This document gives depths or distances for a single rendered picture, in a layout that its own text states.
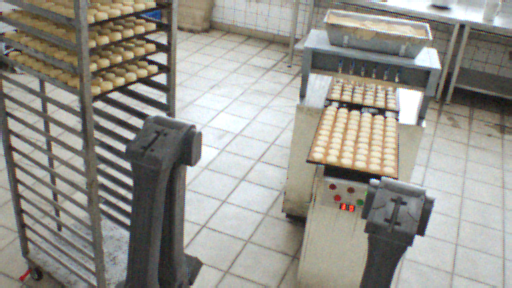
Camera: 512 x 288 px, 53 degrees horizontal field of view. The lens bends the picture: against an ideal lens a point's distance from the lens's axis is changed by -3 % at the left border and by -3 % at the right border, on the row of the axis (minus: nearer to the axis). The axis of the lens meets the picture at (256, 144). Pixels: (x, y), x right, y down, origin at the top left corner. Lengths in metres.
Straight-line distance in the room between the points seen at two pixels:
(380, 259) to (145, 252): 0.43
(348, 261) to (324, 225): 0.23
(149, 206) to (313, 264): 1.78
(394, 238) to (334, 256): 1.80
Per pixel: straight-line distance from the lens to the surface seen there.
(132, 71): 2.25
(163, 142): 0.95
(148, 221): 0.99
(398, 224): 0.84
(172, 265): 1.16
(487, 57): 6.21
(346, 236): 2.54
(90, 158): 2.11
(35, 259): 2.98
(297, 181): 3.22
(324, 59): 2.96
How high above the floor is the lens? 2.08
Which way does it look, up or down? 29 degrees down
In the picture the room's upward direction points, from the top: 6 degrees clockwise
